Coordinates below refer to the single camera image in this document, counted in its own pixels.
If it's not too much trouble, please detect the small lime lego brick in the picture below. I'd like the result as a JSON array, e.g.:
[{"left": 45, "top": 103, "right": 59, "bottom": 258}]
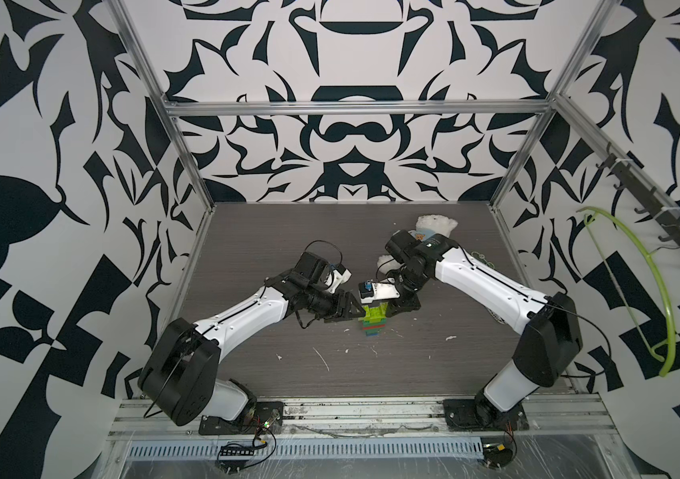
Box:
[{"left": 363, "top": 301, "right": 388, "bottom": 323}]

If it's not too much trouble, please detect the black connector box right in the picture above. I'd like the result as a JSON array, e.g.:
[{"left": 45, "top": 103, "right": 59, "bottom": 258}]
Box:
[{"left": 482, "top": 443, "right": 515, "bottom": 470}]

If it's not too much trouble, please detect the white slotted cable duct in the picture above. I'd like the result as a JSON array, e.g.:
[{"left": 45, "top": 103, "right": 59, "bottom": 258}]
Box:
[{"left": 126, "top": 436, "right": 484, "bottom": 461}]

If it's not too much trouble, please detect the black wall hook rail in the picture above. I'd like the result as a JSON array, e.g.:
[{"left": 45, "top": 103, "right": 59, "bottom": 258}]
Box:
[{"left": 599, "top": 142, "right": 680, "bottom": 249}]

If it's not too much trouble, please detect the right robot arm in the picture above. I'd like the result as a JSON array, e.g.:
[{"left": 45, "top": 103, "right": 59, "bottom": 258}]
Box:
[{"left": 385, "top": 231, "right": 585, "bottom": 428}]

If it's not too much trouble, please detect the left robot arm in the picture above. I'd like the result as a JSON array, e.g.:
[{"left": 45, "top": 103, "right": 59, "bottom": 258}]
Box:
[{"left": 138, "top": 265, "right": 364, "bottom": 426}]

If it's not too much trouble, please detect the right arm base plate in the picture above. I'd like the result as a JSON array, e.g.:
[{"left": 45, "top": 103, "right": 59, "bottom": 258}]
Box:
[{"left": 442, "top": 395, "right": 529, "bottom": 432}]

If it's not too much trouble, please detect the black usb hub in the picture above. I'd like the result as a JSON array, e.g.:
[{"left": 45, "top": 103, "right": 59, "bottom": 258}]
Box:
[{"left": 216, "top": 442, "right": 256, "bottom": 460}]

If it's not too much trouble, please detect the white teddy bear blue shirt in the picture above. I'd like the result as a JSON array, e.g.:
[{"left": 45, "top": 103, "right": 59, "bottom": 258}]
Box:
[{"left": 377, "top": 215, "right": 459, "bottom": 275}]

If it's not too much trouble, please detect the green plastic hanger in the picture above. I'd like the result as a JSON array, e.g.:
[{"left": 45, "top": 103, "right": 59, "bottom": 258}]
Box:
[{"left": 579, "top": 206, "right": 677, "bottom": 378}]

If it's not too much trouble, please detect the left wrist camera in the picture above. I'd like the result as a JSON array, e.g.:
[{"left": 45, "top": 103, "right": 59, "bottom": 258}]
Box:
[{"left": 294, "top": 251, "right": 351, "bottom": 293}]

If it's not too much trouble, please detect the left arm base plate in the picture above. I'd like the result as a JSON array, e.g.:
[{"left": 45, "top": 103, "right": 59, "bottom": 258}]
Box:
[{"left": 198, "top": 401, "right": 285, "bottom": 436}]

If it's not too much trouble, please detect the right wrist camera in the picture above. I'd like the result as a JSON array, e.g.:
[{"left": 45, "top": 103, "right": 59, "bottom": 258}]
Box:
[{"left": 359, "top": 281, "right": 400, "bottom": 305}]

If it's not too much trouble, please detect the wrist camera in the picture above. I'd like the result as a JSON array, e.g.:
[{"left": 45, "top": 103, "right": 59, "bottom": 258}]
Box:
[
  {"left": 294, "top": 251, "right": 351, "bottom": 293},
  {"left": 359, "top": 281, "right": 400, "bottom": 305}
]

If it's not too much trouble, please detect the dark green lego brick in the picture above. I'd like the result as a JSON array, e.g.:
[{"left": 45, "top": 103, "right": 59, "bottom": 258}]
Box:
[{"left": 362, "top": 321, "right": 386, "bottom": 331}]

